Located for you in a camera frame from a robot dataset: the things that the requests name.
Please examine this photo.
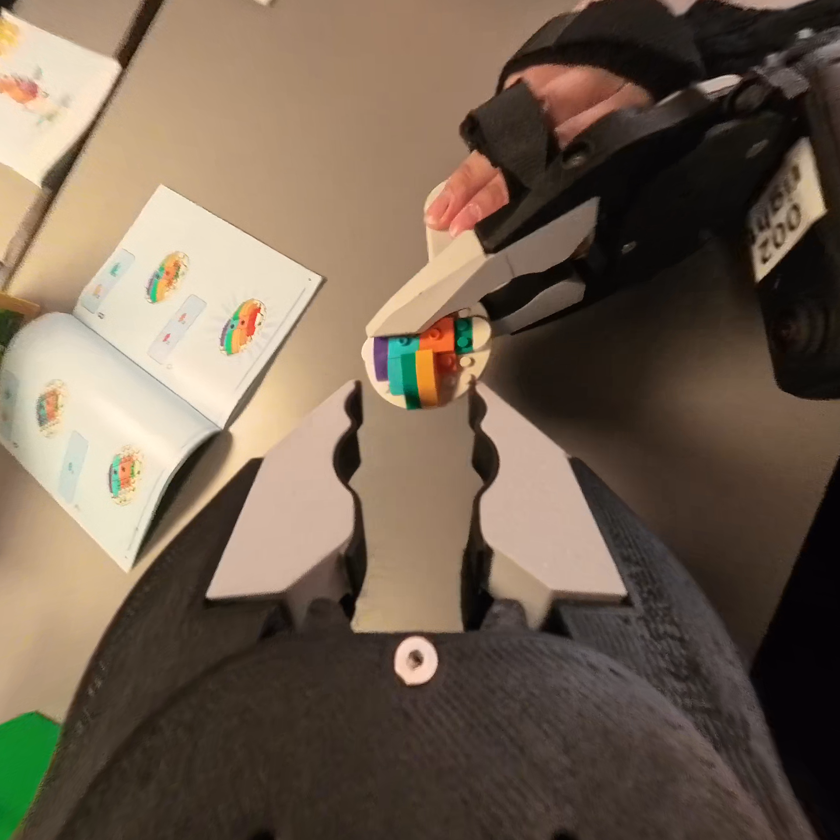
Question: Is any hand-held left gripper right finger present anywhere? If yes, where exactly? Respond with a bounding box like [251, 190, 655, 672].
[461, 382, 632, 629]

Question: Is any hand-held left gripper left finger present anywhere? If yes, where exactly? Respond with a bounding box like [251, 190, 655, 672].
[205, 379, 366, 619]

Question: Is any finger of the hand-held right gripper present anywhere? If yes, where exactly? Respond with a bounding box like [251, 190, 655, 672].
[487, 274, 586, 340]
[364, 184, 599, 343]

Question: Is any round colourful lego model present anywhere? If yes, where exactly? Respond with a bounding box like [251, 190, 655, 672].
[360, 314, 494, 412]

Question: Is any open lego instruction booklet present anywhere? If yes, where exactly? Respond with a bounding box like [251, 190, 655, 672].
[0, 184, 326, 573]

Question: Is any yellow lego set box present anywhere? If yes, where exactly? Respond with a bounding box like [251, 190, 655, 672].
[0, 292, 42, 361]

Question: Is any person's right hand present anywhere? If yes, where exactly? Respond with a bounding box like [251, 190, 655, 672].
[424, 0, 708, 238]

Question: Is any closed white instruction booklet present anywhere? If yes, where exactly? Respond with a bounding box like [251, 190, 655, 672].
[0, 8, 123, 189]

